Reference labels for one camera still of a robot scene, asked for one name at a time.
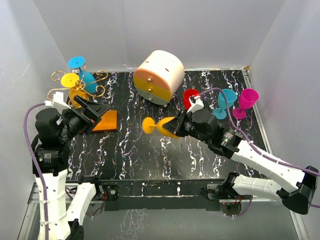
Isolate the red wine glass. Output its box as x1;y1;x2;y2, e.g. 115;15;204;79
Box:
183;88;200;110

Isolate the gold wire glass rack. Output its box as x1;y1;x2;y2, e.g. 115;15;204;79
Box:
47;62;118;135

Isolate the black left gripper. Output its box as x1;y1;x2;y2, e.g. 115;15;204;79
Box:
58;95;111;141

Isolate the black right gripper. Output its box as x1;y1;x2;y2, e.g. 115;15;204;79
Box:
163;109;210;145

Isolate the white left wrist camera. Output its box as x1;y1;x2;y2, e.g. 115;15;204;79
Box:
44;91;71;114

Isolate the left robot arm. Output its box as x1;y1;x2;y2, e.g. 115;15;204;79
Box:
24;91;111;240

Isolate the yellow wine glass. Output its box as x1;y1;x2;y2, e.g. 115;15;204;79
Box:
142;116;178;139
60;72;89;108

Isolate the pink wine glass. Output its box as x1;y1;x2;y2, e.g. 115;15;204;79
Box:
232;88;260;120

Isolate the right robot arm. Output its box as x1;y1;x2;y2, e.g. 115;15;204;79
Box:
162;109;318;215

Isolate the blue wine glass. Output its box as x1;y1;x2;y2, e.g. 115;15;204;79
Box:
213;88;238;120
68;56;98;94

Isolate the black front mounting rail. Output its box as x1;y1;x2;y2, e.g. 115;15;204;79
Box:
92;179;237;211

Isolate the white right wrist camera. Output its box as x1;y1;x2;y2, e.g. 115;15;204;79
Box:
187;94;204;113

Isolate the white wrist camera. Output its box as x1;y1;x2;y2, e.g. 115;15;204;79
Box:
187;94;204;113
44;91;71;114

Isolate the round three-drawer cabinet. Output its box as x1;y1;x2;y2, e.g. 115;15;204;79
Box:
133;50;185;106

